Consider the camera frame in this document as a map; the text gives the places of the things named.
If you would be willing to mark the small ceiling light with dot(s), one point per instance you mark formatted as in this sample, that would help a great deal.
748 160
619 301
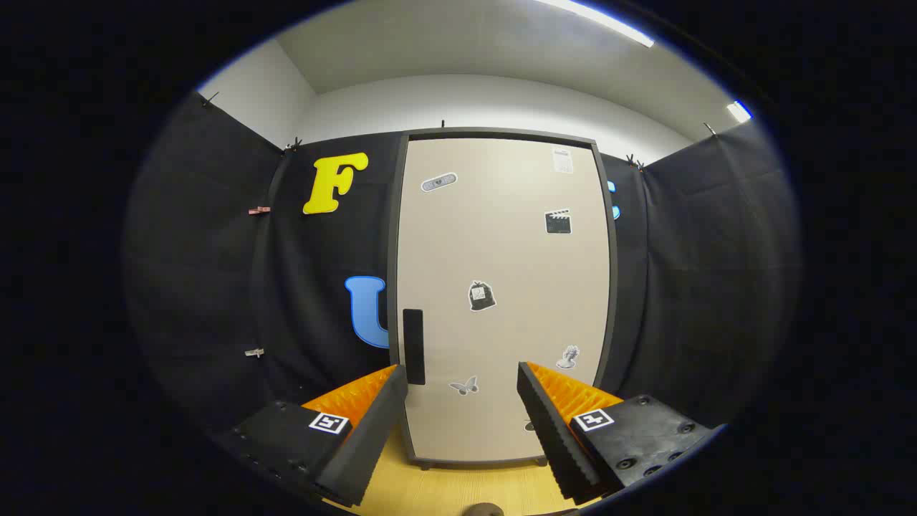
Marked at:
738 111

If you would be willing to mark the black backdrop cloth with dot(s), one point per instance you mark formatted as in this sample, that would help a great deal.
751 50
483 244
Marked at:
215 272

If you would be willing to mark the brown fuzzy shoe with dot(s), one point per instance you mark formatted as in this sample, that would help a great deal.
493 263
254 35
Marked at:
481 510

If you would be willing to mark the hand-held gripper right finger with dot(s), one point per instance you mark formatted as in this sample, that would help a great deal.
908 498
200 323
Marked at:
551 437

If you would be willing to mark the grey shoe cabinet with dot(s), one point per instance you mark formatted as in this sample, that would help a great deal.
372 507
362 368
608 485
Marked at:
393 215

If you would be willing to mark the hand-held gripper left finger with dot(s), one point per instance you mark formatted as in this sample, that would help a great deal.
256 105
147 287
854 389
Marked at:
372 430

